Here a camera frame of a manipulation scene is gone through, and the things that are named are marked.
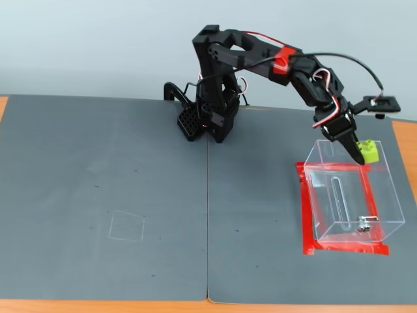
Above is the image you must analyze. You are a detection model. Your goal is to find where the transparent acrylic box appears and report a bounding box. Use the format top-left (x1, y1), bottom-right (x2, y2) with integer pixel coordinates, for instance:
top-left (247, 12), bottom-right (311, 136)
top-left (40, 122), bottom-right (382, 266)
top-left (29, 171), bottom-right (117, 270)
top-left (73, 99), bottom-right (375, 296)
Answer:
top-left (303, 139), bottom-right (406, 244)

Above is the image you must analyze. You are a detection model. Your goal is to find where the red tape band on arm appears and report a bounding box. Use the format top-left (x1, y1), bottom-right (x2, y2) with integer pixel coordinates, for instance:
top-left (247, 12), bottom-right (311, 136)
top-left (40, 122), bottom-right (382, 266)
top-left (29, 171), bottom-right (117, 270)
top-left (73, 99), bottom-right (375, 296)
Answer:
top-left (272, 46), bottom-right (297, 76)

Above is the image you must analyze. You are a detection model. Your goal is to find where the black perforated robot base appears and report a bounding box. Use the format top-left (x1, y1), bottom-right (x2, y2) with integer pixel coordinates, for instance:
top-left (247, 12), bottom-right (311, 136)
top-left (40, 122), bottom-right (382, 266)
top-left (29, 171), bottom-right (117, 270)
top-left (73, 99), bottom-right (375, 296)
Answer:
top-left (177, 97), bottom-right (240, 145)

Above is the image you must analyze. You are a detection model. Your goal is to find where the red white arm servo wire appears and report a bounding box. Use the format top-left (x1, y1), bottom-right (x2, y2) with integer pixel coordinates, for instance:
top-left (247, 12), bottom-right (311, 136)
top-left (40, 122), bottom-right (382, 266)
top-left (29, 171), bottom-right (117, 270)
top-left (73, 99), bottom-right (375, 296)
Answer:
top-left (243, 31), bottom-right (285, 46)

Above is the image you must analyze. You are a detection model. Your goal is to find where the red tape frame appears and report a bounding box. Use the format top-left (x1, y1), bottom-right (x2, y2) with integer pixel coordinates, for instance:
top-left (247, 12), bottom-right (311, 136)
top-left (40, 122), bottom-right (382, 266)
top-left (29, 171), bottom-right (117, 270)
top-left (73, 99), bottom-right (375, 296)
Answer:
top-left (295, 161), bottom-right (391, 257)

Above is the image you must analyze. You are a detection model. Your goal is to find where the gray table mat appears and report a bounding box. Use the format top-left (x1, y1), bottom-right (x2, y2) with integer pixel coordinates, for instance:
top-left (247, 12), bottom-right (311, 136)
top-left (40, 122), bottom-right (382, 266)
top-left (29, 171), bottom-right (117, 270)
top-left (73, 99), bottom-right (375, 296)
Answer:
top-left (0, 94), bottom-right (209, 303)
top-left (207, 106), bottom-right (417, 306)

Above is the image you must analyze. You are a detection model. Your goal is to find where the small metal box latch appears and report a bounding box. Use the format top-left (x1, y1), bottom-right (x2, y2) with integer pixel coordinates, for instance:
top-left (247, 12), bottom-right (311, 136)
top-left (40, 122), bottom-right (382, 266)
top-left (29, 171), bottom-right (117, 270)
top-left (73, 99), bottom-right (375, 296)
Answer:
top-left (356, 215), bottom-right (379, 233)

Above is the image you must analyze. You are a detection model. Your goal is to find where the red white wrist servo wire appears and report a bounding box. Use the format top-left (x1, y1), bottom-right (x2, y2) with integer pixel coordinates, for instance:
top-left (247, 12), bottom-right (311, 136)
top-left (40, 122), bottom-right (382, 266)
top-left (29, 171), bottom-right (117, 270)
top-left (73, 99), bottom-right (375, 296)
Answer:
top-left (311, 67), bottom-right (343, 130)

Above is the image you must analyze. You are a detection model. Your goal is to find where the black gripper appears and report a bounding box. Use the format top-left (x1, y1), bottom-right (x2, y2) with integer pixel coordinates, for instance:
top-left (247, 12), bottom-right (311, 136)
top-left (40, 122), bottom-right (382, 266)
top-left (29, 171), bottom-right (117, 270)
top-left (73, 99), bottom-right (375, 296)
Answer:
top-left (312, 97), bottom-right (366, 166)

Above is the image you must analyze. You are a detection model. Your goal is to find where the green lego block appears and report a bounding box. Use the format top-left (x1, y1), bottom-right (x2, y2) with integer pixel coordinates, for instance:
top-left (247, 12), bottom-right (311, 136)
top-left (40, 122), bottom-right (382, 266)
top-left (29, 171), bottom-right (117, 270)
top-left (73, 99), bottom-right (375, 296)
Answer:
top-left (356, 139), bottom-right (382, 164)

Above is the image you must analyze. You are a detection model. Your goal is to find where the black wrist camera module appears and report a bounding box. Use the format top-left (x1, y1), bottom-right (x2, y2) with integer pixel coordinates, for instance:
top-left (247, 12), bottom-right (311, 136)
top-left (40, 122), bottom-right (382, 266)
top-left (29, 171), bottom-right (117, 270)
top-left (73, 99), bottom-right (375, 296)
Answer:
top-left (351, 95), bottom-right (401, 119)

